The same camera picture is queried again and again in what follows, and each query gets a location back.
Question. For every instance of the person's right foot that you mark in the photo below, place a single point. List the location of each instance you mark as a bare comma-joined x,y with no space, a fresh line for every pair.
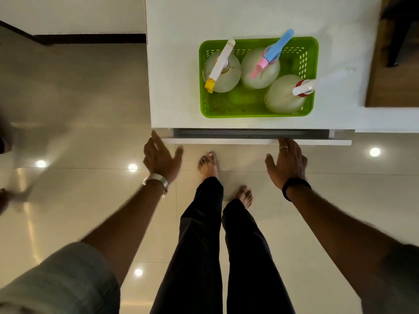
245,195

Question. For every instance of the person's foot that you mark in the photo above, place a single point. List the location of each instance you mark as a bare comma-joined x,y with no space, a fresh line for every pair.
245,195
208,166

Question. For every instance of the light grey left sleeve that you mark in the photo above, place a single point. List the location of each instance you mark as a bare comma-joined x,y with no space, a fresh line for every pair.
65,281

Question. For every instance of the person's left foot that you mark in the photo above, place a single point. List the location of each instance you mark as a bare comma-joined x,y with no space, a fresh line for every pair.
208,166

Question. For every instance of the spray bottle with yellow nozzle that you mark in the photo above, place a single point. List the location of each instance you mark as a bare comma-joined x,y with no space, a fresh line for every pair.
226,76

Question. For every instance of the silver wristwatch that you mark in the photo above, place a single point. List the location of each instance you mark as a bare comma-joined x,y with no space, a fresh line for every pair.
156,179

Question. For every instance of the spray bottle with blue pink trigger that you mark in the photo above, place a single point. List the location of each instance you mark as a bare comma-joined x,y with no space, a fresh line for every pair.
262,76

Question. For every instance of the green plastic basket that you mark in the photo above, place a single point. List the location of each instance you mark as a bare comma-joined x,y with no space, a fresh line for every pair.
248,106

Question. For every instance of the person's right hand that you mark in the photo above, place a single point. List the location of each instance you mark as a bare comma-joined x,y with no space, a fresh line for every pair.
289,166

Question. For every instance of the white drawer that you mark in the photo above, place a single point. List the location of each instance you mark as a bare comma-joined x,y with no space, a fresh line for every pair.
229,141

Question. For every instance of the grey right sleeve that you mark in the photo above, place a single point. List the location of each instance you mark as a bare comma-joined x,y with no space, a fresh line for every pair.
396,281

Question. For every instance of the person's right forearm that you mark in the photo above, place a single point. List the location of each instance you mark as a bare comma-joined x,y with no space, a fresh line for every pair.
340,235

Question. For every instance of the person's right thumb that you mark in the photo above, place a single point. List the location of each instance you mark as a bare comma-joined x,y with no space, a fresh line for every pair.
270,162

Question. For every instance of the white cabinet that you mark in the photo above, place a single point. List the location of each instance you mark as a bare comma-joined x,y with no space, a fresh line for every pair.
176,62

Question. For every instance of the person's left forearm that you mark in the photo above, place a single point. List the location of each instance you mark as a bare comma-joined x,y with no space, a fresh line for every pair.
126,228

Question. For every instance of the spray bottle with red white trigger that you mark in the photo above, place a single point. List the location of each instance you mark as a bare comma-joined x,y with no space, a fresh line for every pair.
281,98

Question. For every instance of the person's left thumb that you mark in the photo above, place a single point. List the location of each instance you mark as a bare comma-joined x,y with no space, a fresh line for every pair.
178,154

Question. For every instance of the dark chair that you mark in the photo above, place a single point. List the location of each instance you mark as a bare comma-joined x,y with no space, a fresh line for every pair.
397,32

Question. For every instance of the black trousers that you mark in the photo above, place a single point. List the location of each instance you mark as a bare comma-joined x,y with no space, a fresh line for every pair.
196,258

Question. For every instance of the person's left hand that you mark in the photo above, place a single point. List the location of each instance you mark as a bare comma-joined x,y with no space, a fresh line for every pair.
160,161

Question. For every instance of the black wristband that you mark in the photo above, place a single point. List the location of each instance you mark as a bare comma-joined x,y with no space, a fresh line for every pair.
294,183

